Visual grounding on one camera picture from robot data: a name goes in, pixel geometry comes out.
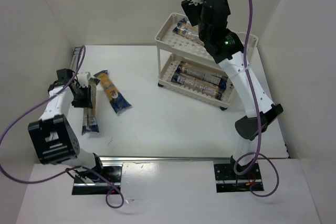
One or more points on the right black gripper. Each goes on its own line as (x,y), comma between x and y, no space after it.
(189,8)

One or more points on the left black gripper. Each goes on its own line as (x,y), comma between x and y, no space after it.
(82,96)

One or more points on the long yellow spaghetti bag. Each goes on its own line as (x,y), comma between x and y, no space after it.
(199,73)

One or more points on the label-side blue spaghetti bag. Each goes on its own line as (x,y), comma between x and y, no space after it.
(198,85)

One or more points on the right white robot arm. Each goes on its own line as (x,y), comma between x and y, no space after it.
(230,54)

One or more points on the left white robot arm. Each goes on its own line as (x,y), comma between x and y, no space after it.
(53,138)

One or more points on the white two-tier shelf cart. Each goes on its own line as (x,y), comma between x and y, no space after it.
(172,49)

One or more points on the yellow blue spaghetti bag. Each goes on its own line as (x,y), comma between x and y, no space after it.
(116,99)

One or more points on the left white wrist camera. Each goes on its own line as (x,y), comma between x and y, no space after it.
(83,79)

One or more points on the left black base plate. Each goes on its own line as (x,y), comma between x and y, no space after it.
(86,183)

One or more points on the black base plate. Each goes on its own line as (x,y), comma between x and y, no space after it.
(228,182)
(86,183)

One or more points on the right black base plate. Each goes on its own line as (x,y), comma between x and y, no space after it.
(228,182)

